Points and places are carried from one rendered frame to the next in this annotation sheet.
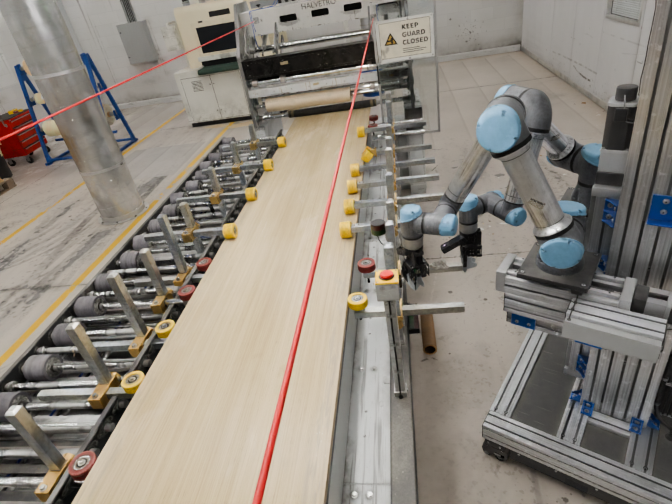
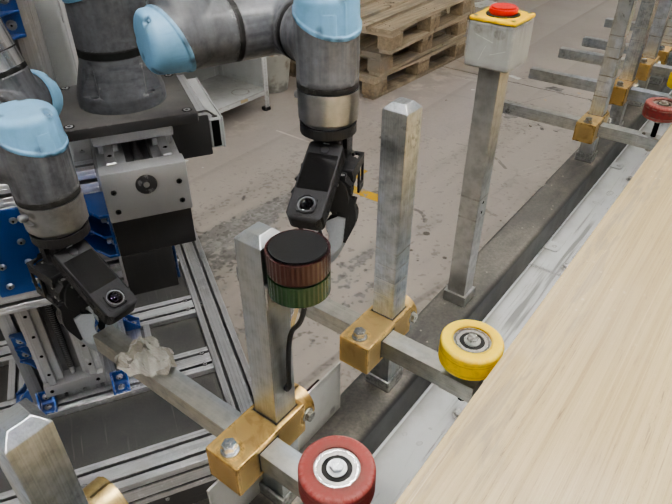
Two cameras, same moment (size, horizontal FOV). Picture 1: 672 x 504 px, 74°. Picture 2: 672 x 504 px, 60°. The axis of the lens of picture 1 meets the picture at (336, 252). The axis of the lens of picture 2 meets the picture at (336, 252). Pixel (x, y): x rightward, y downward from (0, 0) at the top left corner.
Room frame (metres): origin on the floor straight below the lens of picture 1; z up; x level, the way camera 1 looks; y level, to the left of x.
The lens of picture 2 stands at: (1.98, 0.03, 1.43)
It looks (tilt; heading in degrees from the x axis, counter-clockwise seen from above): 36 degrees down; 206
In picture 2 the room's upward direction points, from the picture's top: straight up
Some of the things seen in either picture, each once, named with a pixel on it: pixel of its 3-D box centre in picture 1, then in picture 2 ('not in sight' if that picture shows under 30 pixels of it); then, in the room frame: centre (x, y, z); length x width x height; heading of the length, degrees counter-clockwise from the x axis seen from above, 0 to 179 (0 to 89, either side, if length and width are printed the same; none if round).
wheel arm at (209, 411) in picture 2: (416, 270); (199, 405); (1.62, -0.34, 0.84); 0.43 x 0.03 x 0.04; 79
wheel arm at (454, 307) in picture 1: (408, 310); (346, 323); (1.38, -0.24, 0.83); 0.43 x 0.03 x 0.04; 79
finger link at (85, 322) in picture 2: not in sight; (79, 327); (1.59, -0.56, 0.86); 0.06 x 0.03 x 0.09; 79
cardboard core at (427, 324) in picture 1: (428, 332); not in sight; (2.06, -0.47, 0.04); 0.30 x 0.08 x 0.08; 169
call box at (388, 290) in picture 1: (387, 286); (498, 41); (1.10, -0.14, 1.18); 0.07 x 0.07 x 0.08; 79
